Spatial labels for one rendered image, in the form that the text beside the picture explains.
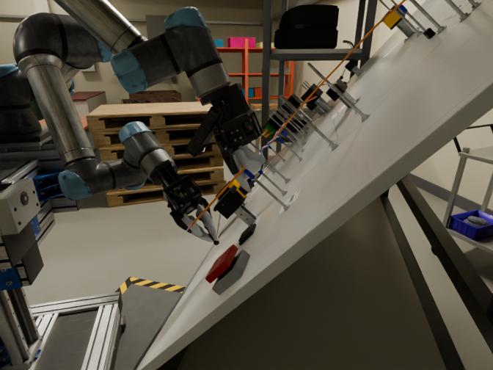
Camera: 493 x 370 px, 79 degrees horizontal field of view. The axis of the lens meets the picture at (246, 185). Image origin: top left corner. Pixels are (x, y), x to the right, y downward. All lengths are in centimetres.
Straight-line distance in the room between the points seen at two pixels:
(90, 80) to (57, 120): 896
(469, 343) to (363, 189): 189
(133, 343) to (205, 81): 158
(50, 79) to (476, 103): 84
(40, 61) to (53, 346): 127
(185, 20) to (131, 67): 13
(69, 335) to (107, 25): 142
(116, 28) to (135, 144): 25
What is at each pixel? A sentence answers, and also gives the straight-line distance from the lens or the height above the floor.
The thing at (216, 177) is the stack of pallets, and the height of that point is 21.
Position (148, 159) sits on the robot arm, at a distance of 76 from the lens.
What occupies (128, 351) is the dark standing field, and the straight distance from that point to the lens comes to 190.
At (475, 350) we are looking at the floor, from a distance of 217.
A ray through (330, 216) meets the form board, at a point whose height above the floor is 123.
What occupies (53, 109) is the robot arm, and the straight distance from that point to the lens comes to 87.
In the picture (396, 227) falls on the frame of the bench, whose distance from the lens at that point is 133.
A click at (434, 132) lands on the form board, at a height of 133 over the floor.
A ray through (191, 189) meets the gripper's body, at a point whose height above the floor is 113.
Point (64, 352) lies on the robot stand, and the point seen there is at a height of 21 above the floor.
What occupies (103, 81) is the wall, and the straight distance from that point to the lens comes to 974.
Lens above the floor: 139
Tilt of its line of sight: 22 degrees down
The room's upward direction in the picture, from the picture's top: straight up
